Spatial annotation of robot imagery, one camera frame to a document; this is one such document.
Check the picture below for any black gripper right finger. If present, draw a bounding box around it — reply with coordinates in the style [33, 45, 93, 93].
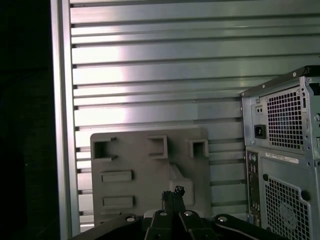
[174, 186, 283, 240]

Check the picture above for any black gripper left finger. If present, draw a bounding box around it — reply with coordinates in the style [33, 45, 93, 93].
[72, 190, 176, 240]

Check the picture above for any grey plastic parts rack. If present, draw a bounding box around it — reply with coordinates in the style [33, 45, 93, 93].
[89, 126, 213, 226]

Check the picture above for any black open PC case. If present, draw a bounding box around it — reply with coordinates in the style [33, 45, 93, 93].
[239, 64, 320, 240]

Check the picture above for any grey power supply unit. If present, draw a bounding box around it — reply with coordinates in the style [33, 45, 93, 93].
[241, 86, 308, 151]

